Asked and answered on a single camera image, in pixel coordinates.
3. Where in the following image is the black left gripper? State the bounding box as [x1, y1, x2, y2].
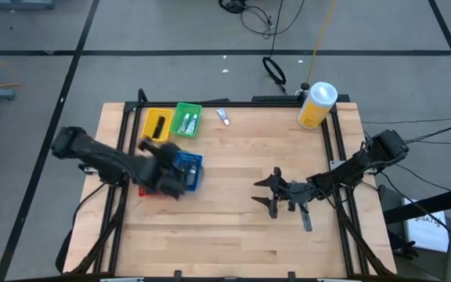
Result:
[136, 138, 189, 201]

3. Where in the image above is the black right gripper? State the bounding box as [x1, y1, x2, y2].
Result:
[250, 167, 317, 220]

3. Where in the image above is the black comb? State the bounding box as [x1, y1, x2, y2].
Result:
[151, 115, 167, 140]
[299, 203, 314, 233]

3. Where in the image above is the yellow plastic basket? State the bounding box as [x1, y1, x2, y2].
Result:
[140, 107, 175, 143]

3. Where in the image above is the green white toothpaste tube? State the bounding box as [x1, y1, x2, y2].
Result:
[178, 113, 192, 135]
[186, 113, 200, 136]

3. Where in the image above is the blue plastic basket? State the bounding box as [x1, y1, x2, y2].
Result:
[173, 151, 204, 193]

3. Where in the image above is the red plastic basket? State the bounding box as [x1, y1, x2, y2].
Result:
[137, 186, 161, 198]

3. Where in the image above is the green plastic basket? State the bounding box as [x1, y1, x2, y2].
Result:
[169, 101, 204, 139]

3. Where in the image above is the white blue toothpaste tube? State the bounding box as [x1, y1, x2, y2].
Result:
[215, 107, 232, 128]

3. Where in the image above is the white wipes canister yellow label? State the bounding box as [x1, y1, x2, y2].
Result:
[297, 81, 340, 131]

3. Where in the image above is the black slanted bar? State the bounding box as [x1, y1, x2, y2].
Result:
[381, 183, 451, 226]

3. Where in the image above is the white printed box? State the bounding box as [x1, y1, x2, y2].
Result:
[402, 196, 451, 254]

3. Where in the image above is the black coiled floor cable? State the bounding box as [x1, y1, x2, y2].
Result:
[261, 55, 288, 86]

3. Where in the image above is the long yellow floor cable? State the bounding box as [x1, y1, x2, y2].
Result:
[305, 0, 337, 85]

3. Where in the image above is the black floor cable tangle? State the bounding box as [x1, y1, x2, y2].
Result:
[218, 0, 307, 41]

